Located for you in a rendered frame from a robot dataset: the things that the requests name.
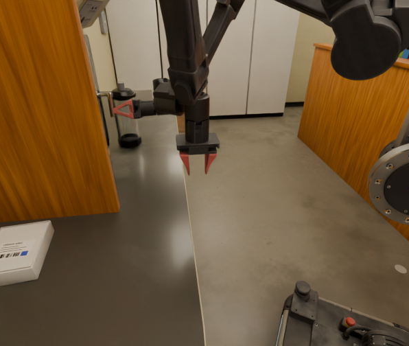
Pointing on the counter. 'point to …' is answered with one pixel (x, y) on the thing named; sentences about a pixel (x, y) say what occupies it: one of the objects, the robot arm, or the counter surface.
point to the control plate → (88, 10)
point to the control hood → (95, 12)
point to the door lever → (108, 101)
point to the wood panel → (36, 115)
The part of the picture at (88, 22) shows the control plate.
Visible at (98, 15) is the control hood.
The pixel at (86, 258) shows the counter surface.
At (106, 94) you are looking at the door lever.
